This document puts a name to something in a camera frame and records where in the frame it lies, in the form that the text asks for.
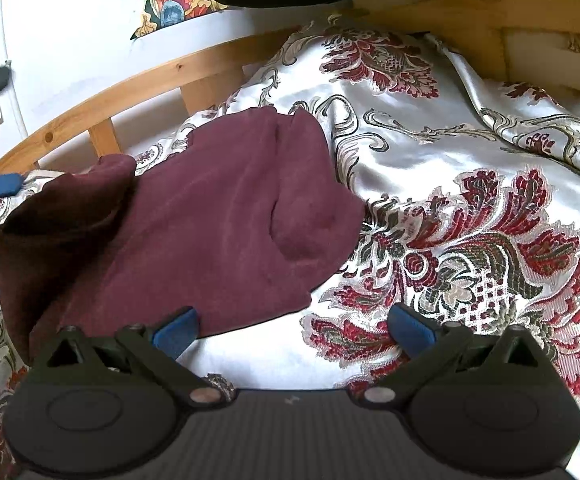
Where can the maroon long-sleeved sweater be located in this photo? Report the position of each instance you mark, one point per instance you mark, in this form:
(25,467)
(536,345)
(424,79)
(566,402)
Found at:
(195,240)

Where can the floral wall poster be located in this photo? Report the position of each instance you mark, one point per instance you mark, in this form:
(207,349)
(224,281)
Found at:
(170,5)

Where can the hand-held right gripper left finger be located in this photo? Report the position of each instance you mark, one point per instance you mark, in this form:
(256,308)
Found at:
(177,332)

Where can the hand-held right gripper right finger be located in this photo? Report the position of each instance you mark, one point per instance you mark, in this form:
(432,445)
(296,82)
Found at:
(410,330)

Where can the white floral satin bedspread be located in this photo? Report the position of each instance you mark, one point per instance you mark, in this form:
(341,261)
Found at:
(420,150)

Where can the wooden bed frame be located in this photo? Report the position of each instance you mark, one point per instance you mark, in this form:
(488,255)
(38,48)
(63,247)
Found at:
(445,10)

